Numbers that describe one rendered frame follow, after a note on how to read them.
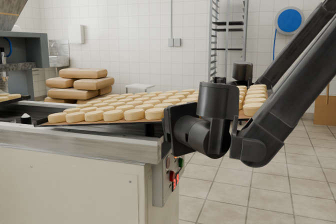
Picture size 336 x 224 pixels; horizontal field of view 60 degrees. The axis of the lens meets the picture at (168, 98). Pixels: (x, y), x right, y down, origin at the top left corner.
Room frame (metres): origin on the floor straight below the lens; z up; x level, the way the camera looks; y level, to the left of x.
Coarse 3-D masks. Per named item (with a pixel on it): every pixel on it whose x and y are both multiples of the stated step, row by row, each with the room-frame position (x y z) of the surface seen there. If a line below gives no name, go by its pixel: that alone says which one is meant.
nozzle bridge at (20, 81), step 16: (0, 32) 1.13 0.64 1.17; (16, 32) 1.21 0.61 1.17; (32, 32) 1.29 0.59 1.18; (16, 48) 1.31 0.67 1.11; (32, 48) 1.35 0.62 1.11; (0, 64) 1.18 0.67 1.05; (16, 64) 1.24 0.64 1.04; (32, 64) 1.32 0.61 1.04; (48, 64) 1.37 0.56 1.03; (16, 80) 1.39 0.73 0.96; (32, 80) 1.41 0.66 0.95; (32, 96) 1.40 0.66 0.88
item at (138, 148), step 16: (0, 128) 0.81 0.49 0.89; (16, 128) 0.80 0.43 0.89; (32, 128) 0.78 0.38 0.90; (48, 128) 0.78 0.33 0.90; (64, 128) 0.78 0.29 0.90; (16, 144) 0.80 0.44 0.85; (32, 144) 0.78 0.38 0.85; (48, 144) 0.77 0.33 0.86; (64, 144) 0.75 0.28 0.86; (80, 144) 0.74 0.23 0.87; (96, 144) 0.72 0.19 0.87; (112, 144) 0.71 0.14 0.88; (128, 144) 0.69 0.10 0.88; (144, 144) 0.68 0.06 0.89; (160, 144) 0.69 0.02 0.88; (128, 160) 0.70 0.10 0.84; (144, 160) 0.68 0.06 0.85; (160, 160) 0.69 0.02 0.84
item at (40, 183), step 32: (96, 128) 0.98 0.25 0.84; (128, 128) 0.98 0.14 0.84; (0, 160) 0.81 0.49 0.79; (32, 160) 0.77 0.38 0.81; (64, 160) 0.74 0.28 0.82; (96, 160) 0.71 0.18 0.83; (0, 192) 0.81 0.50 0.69; (32, 192) 0.77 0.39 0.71; (64, 192) 0.74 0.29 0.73; (96, 192) 0.71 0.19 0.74; (128, 192) 0.68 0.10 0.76
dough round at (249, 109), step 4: (244, 104) 0.62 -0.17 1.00; (248, 104) 0.62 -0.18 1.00; (252, 104) 0.61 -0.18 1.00; (256, 104) 0.61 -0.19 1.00; (260, 104) 0.61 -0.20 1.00; (244, 108) 0.60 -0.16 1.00; (248, 108) 0.59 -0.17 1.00; (252, 108) 0.59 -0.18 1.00; (256, 108) 0.59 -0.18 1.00; (244, 112) 0.61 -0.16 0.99; (248, 112) 0.59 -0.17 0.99; (252, 112) 0.59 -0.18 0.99
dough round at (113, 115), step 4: (104, 112) 0.71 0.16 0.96; (108, 112) 0.71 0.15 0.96; (112, 112) 0.70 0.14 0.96; (116, 112) 0.70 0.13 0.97; (120, 112) 0.70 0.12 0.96; (104, 116) 0.70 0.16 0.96; (108, 116) 0.69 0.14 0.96; (112, 116) 0.69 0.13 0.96; (116, 116) 0.69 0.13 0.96; (120, 116) 0.70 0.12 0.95; (104, 120) 0.70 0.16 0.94; (108, 120) 0.69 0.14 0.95; (112, 120) 0.69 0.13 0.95; (116, 120) 0.69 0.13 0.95
